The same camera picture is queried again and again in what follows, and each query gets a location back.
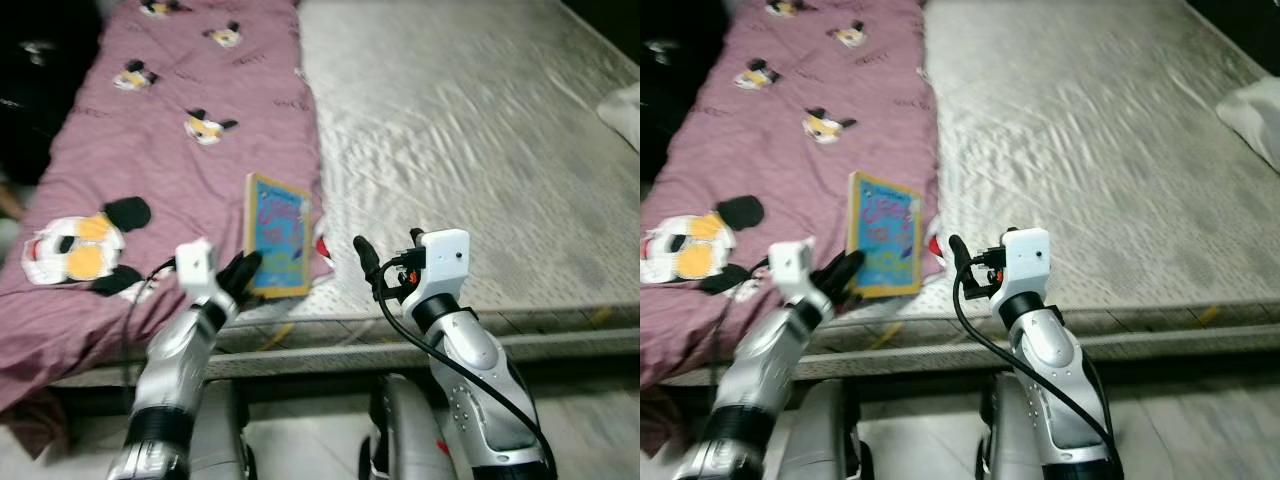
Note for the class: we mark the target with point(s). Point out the purple cartoon print blanket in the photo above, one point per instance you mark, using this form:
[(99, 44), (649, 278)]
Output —
[(150, 150), (770, 150)]

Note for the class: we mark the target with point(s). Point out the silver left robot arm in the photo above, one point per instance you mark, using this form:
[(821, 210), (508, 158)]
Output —
[(175, 370), (750, 380)]

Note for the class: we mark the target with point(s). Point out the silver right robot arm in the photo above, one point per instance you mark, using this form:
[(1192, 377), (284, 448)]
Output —
[(1060, 390), (480, 390)]

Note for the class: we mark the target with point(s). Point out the colourful children's book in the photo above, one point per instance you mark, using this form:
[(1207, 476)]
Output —
[(282, 235), (890, 235)]

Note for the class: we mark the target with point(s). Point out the black backpack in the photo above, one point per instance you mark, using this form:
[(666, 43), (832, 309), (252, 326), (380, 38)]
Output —
[(680, 90)]

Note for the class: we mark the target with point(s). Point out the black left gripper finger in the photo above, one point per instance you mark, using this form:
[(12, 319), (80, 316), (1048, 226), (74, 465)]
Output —
[(857, 270), (836, 268), (236, 268), (256, 272)]

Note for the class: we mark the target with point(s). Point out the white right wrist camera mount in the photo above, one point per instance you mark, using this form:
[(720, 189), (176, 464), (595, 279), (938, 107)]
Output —
[(442, 262), (1025, 262)]

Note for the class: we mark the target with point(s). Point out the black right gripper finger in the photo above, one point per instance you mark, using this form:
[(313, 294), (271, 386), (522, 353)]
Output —
[(368, 262), (960, 260), (417, 237), (1010, 235)]

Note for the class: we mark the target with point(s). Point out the white pillow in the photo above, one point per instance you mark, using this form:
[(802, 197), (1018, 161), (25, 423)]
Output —
[(1255, 120), (622, 115)]

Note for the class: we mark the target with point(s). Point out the grey left robot leg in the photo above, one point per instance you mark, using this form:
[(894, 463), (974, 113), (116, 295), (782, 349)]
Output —
[(820, 430), (220, 430)]

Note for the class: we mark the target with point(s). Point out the grey patterned mattress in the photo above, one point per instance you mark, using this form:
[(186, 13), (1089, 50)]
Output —
[(470, 150), (1090, 150)]

